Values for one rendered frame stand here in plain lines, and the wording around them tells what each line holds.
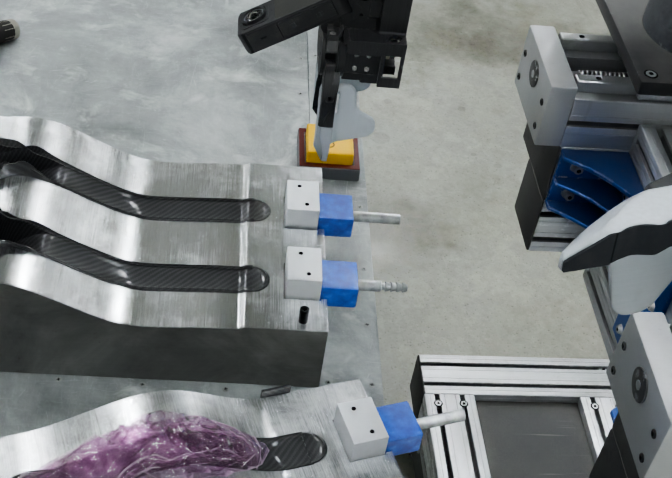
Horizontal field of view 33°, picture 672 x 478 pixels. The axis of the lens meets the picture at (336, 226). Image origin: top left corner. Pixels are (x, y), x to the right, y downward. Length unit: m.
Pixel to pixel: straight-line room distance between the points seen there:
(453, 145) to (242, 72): 1.33
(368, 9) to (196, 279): 0.34
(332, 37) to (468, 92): 2.01
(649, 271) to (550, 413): 1.56
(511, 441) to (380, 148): 1.07
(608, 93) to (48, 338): 0.72
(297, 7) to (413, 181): 1.69
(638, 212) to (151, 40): 1.29
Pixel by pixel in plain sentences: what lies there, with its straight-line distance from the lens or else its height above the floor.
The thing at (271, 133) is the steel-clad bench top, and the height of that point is 0.80.
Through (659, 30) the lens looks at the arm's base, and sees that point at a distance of 1.42.
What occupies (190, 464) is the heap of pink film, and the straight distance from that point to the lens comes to 1.03.
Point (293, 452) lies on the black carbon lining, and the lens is 1.11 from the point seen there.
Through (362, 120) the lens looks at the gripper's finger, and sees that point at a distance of 1.15.
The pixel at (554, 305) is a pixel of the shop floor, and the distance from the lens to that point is 2.55.
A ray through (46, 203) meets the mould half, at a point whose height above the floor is 0.93.
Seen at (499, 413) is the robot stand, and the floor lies 0.21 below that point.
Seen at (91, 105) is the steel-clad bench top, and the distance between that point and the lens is 1.57.
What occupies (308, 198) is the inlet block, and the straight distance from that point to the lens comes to 1.26.
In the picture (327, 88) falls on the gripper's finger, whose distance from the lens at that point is 1.11.
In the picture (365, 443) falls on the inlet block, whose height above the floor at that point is 0.88.
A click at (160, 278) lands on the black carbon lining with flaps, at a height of 0.88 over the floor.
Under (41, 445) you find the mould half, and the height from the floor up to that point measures 0.87.
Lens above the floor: 1.74
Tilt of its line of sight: 42 degrees down
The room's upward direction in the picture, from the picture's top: 9 degrees clockwise
